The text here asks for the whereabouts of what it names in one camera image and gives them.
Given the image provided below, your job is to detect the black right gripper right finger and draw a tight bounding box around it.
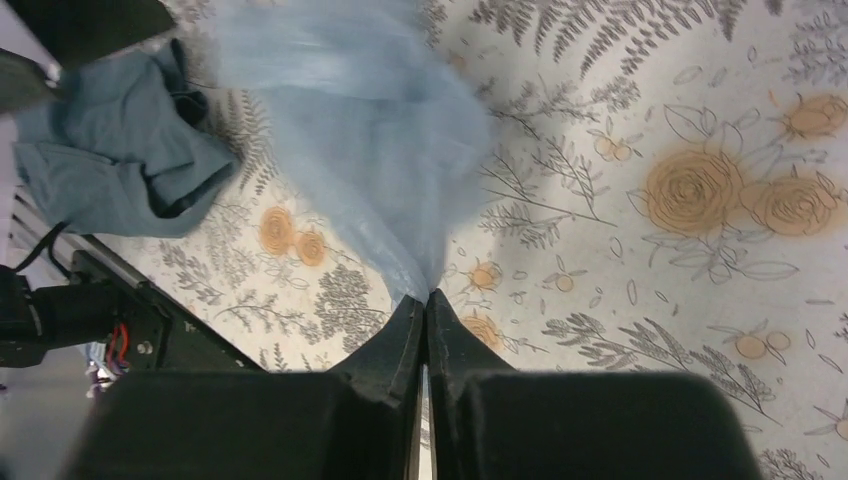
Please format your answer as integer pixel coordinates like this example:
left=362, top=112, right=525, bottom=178
left=425, top=291, right=760, bottom=479

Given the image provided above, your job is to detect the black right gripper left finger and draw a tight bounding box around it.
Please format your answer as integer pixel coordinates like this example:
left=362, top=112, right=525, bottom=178
left=62, top=298, right=424, bottom=479

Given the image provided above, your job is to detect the light blue plastic trash bag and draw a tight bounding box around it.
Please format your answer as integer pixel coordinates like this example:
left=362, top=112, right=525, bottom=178
left=211, top=1, right=493, bottom=302

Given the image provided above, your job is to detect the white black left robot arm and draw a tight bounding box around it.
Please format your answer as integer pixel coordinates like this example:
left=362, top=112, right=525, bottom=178
left=1, top=1, right=175, bottom=368

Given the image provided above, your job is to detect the floral patterned table mat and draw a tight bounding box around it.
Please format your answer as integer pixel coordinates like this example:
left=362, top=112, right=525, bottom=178
left=92, top=0, right=848, bottom=480

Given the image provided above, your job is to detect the grey blue crumpled cloth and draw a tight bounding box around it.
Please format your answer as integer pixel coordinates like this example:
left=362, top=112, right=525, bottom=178
left=12, top=40, right=240, bottom=238

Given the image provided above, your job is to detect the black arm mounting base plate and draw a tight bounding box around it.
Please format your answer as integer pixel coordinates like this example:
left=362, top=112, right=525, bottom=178
left=72, top=250, right=262, bottom=372

